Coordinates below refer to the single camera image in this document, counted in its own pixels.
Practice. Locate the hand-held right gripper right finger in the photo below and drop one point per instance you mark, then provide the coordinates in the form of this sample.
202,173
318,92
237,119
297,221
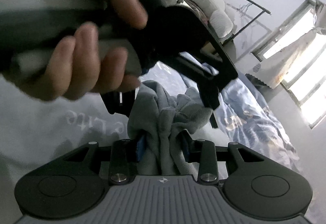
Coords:
185,153

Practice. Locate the blue printed quilt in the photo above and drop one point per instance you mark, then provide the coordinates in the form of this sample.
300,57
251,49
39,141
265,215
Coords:
254,122

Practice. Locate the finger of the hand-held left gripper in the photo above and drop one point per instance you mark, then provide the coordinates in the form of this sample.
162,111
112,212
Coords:
211,94

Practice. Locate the light blue twill garment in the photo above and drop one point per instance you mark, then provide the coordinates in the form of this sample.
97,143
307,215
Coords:
152,112

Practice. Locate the window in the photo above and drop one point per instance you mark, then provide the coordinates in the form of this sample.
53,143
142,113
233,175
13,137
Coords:
313,107

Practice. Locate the white patterned curtain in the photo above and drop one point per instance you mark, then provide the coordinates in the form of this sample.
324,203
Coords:
293,61

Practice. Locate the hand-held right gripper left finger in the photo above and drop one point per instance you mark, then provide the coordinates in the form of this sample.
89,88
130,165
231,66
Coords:
140,149

